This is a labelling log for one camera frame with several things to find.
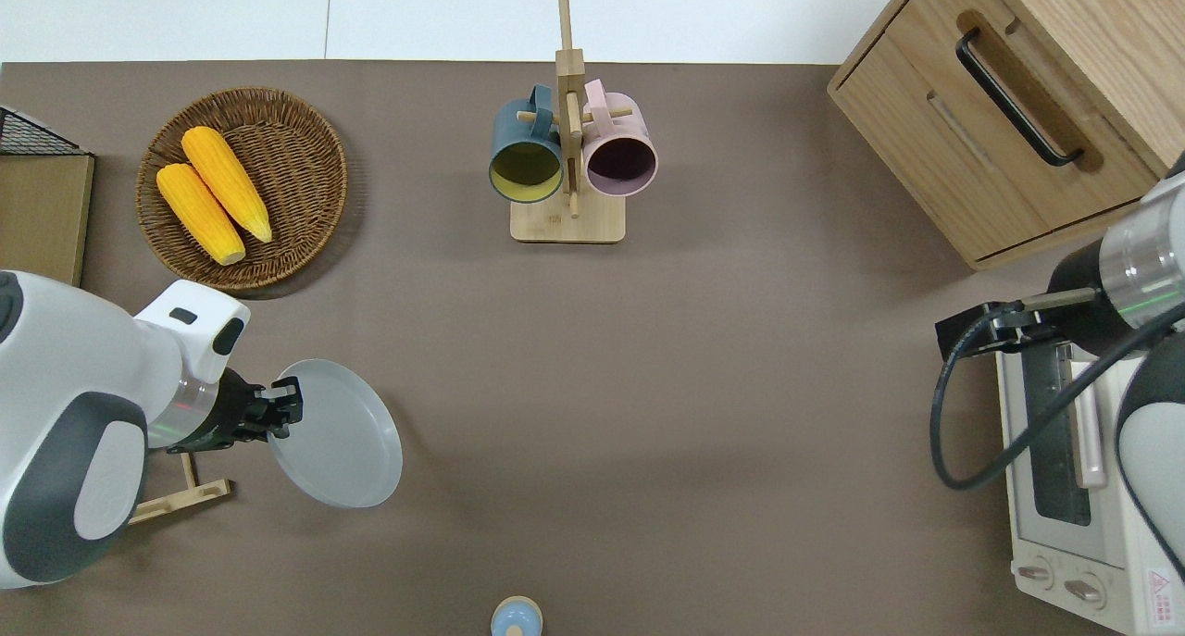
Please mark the wooden mug tree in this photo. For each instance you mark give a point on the wooden mug tree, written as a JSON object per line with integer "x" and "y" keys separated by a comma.
{"x": 567, "y": 224}

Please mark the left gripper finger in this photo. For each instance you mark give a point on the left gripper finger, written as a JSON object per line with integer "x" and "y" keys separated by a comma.
{"x": 285, "y": 423}
{"x": 287, "y": 395}

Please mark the small blue cup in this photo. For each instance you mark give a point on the small blue cup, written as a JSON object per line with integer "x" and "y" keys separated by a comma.
{"x": 517, "y": 617}

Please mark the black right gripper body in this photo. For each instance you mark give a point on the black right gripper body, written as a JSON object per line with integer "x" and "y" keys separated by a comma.
{"x": 1088, "y": 317}

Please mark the cream toaster oven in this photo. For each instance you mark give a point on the cream toaster oven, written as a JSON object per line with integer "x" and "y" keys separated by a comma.
{"x": 1065, "y": 562}

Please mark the wooden cabinet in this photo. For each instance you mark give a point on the wooden cabinet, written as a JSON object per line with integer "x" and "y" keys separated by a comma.
{"x": 926, "y": 155}

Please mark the round brown wicker basket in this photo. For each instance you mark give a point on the round brown wicker basket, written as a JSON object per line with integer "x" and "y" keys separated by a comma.
{"x": 296, "y": 155}

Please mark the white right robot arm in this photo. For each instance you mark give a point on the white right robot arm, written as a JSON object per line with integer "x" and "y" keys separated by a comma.
{"x": 1148, "y": 266}

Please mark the gray plate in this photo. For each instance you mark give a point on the gray plate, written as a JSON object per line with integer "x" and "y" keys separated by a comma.
{"x": 347, "y": 442}

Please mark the yellow corn cob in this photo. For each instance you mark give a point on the yellow corn cob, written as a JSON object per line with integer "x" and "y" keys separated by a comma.
{"x": 227, "y": 182}
{"x": 199, "y": 212}

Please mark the cream oven knob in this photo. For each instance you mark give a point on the cream oven knob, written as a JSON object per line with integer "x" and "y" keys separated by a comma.
{"x": 1034, "y": 576}
{"x": 1083, "y": 592}

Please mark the light wooden shelf board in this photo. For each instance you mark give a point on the light wooden shelf board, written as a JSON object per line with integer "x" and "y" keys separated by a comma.
{"x": 42, "y": 219}

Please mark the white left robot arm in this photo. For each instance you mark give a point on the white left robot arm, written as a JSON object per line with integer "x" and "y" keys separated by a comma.
{"x": 74, "y": 367}

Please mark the pink mug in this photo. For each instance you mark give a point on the pink mug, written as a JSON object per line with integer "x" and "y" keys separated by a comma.
{"x": 631, "y": 127}

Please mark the brown table mat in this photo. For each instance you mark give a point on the brown table mat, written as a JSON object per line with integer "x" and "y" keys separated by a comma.
{"x": 694, "y": 386}

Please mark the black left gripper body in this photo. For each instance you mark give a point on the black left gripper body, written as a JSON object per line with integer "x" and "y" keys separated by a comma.
{"x": 231, "y": 414}

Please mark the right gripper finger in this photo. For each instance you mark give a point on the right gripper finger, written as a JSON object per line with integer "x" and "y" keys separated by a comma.
{"x": 1028, "y": 335}
{"x": 1055, "y": 299}

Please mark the dark teal mug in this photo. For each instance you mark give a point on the dark teal mug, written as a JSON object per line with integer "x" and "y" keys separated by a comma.
{"x": 514, "y": 131}

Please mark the low wooden plate rack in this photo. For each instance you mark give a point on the low wooden plate rack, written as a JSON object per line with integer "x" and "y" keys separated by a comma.
{"x": 185, "y": 497}

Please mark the black camera box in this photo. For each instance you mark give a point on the black camera box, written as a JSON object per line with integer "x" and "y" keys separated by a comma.
{"x": 954, "y": 335}

